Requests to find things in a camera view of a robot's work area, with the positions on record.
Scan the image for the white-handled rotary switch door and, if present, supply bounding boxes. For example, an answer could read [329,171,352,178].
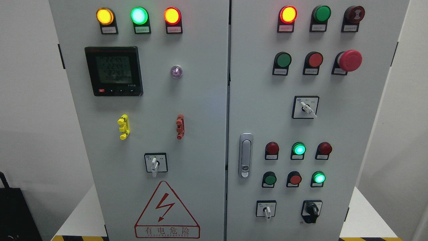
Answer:
[144,153,168,177]

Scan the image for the red-ringed orange indicator light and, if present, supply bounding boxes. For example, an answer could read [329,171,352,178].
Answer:
[164,7,183,34]

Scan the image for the green lit indicator light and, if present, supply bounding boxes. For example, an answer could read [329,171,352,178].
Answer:
[130,7,151,34]

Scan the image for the clear round lamp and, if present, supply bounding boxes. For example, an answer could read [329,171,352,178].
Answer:
[170,65,183,78]

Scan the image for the dark red indicator left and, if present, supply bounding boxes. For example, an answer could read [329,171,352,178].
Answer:
[264,142,280,160]

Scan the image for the dark red indicator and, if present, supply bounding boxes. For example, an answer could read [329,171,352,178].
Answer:
[315,142,333,160]
[264,142,280,160]

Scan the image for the left grey cabinet door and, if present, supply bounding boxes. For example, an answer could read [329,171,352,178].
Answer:
[49,0,229,241]

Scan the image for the grey cabinet door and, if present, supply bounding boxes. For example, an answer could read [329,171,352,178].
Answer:
[226,0,409,241]
[49,0,229,241]

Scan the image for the green push button lower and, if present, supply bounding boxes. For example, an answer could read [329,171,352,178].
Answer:
[261,171,277,188]

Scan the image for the green push button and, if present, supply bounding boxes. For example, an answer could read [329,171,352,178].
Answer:
[261,171,277,188]
[272,52,292,76]

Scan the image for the green lit indicator middle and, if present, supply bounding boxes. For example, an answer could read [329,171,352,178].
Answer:
[290,142,306,160]

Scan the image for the green push button upper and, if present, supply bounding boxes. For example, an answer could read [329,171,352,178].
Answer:
[272,52,292,76]

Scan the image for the red push button lower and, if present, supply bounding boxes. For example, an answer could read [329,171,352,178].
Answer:
[286,171,302,187]

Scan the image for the red push button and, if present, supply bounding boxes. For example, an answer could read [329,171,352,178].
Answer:
[302,51,323,75]
[286,171,302,187]

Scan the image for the right grey cabinet door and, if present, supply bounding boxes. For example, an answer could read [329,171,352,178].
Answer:
[226,0,409,241]

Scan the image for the red electric hazard warning sticker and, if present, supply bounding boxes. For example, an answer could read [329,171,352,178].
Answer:
[134,180,200,239]

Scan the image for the black digital power meter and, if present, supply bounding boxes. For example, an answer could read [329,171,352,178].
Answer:
[84,46,143,96]

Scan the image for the dark red indicator right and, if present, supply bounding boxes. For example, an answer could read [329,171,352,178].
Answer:
[315,142,333,160]

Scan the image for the red push button upper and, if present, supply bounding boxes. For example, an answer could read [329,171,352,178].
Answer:
[302,51,323,75]

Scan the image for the green lit button lower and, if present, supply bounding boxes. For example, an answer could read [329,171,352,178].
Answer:
[310,171,326,187]

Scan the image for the red lit indicator right door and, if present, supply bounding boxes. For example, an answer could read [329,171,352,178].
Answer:
[277,5,298,32]

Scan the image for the yellow indicator light top left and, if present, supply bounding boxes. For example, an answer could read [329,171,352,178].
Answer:
[96,7,119,34]

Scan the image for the red emergency stop mushroom button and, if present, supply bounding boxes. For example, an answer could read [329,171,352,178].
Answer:
[331,50,363,75]

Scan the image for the green unlit indicator top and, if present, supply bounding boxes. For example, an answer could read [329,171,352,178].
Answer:
[309,5,331,32]

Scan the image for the dark red buzzer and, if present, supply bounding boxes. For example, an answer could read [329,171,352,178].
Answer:
[341,6,365,32]

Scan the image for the black bag at left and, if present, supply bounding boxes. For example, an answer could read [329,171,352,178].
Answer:
[0,172,42,241]

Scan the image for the silver door handle lock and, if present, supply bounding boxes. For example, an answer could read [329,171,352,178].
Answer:
[238,133,253,178]

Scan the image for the white rotary switch upper right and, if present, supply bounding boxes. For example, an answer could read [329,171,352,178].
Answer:
[292,96,319,119]

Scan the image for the white rotary switch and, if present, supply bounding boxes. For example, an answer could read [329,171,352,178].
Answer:
[292,96,319,119]
[256,200,277,220]

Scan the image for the white rotary switch lower right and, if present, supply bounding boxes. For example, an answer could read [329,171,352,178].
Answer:
[256,200,277,220]

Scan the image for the black knob selector switch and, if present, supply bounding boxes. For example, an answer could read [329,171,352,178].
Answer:
[301,200,323,223]

